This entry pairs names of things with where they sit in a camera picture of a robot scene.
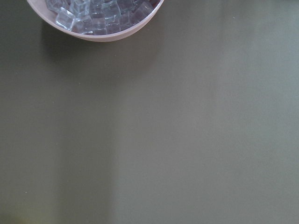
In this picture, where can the clear plastic ice cubes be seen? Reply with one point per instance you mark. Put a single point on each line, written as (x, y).
(99, 17)

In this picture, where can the pink bowl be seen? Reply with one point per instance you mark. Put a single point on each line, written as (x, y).
(39, 6)

